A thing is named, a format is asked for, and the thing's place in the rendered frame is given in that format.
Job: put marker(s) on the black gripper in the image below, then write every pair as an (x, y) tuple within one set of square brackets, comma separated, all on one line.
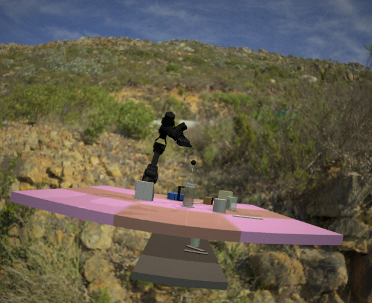
[(177, 134)]

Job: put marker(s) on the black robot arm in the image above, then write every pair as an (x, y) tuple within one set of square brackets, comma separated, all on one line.
[(150, 174)]

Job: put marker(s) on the pale yellow rectangular block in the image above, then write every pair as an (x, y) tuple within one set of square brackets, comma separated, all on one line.
[(225, 194)]

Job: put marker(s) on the blue cylinder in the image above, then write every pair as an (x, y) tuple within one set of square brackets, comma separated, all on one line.
[(173, 196)]

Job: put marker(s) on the tan square block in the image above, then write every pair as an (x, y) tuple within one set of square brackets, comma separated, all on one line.
[(207, 201)]

